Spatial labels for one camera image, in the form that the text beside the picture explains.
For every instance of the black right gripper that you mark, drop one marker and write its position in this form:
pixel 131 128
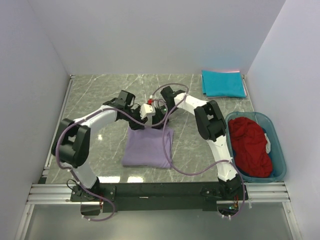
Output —
pixel 157 116

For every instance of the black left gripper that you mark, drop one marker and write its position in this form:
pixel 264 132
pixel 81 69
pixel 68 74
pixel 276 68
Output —
pixel 136 125

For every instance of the purple t-shirt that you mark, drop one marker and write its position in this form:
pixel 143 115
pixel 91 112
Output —
pixel 148 147

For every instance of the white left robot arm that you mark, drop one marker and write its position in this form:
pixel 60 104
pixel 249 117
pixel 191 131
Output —
pixel 71 146

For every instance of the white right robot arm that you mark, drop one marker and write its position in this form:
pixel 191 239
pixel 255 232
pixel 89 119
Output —
pixel 211 126

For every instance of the folded teal t-shirt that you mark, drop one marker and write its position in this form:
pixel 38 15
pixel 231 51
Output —
pixel 222 84

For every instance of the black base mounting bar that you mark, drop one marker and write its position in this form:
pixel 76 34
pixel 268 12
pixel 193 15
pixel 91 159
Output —
pixel 159 196

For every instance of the red t-shirt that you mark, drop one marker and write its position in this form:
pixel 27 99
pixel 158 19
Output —
pixel 249 143

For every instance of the blue plastic laundry basket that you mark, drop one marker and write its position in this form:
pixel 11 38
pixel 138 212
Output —
pixel 276 154

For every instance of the white cloth in basket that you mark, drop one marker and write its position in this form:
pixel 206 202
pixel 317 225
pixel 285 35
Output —
pixel 268 144

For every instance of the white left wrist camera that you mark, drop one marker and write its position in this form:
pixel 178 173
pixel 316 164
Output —
pixel 147 109

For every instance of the aluminium frame rail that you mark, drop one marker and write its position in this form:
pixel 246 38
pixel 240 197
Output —
pixel 60 194

